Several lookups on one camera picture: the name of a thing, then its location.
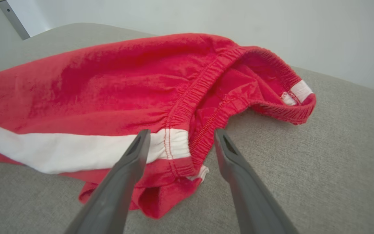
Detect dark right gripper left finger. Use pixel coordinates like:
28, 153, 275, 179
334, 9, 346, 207
64, 129, 151, 234

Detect grey metal wall bar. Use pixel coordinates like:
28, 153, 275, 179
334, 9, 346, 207
0, 0, 31, 41

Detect red shorts with white stripe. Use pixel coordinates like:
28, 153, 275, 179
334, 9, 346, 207
0, 32, 317, 219

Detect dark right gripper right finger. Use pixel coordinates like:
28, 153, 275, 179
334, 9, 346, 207
215, 128, 300, 234

